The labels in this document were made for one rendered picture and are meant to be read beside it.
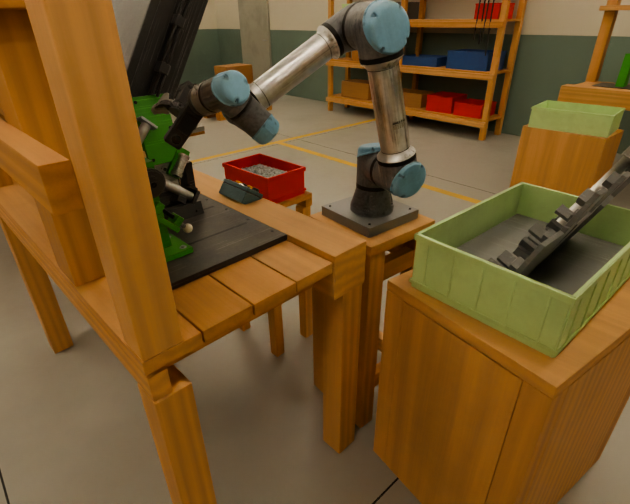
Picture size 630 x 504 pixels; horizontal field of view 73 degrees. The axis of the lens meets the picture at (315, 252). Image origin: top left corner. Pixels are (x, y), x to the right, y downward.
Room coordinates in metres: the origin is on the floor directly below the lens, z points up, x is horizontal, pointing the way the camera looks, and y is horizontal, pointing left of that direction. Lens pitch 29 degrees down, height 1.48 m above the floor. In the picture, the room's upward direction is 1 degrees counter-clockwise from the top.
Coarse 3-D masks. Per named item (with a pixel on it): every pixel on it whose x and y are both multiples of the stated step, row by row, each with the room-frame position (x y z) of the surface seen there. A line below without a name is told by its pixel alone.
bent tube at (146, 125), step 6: (138, 120) 1.34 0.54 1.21; (144, 120) 1.32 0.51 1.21; (144, 126) 1.32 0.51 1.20; (150, 126) 1.33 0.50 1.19; (156, 126) 1.34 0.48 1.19; (144, 132) 1.31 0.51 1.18; (144, 138) 1.31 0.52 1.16; (168, 180) 1.31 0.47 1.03; (168, 186) 1.30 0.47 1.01; (174, 186) 1.31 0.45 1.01; (180, 186) 1.33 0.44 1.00; (174, 192) 1.31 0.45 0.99; (180, 192) 1.31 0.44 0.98; (186, 192) 1.33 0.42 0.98; (192, 192) 1.35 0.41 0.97; (192, 198) 1.33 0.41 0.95
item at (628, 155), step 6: (624, 156) 1.11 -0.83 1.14; (618, 162) 1.14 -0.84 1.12; (624, 162) 1.12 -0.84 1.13; (612, 168) 1.16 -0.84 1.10; (618, 168) 1.14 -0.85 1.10; (624, 168) 1.13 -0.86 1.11; (606, 174) 1.17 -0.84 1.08; (600, 180) 1.17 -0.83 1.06; (594, 186) 1.16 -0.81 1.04; (600, 186) 1.16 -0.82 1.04; (576, 204) 1.14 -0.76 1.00; (564, 222) 1.10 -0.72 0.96
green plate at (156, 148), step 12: (144, 96) 1.39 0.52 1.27; (144, 108) 1.37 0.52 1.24; (156, 120) 1.38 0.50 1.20; (168, 120) 1.41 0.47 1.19; (156, 132) 1.37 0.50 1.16; (144, 144) 1.33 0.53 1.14; (156, 144) 1.36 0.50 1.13; (168, 144) 1.38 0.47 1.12; (156, 156) 1.34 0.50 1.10; (168, 156) 1.37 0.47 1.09
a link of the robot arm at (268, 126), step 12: (252, 96) 1.06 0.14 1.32; (252, 108) 1.03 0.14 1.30; (264, 108) 1.06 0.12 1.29; (240, 120) 1.02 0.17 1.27; (252, 120) 1.03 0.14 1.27; (264, 120) 1.04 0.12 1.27; (276, 120) 1.08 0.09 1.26; (252, 132) 1.04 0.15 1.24; (264, 132) 1.04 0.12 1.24; (276, 132) 1.06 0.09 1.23
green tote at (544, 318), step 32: (512, 192) 1.38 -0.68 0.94; (544, 192) 1.36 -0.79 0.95; (448, 224) 1.13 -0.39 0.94; (480, 224) 1.25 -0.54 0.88; (608, 224) 1.21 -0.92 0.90; (416, 256) 1.03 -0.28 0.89; (448, 256) 0.96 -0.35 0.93; (416, 288) 1.02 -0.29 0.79; (448, 288) 0.94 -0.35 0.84; (480, 288) 0.88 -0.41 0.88; (512, 288) 0.82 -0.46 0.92; (544, 288) 0.77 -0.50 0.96; (608, 288) 0.92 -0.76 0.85; (480, 320) 0.87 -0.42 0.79; (512, 320) 0.81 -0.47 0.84; (544, 320) 0.76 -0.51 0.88; (576, 320) 0.78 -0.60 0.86; (544, 352) 0.74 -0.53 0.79
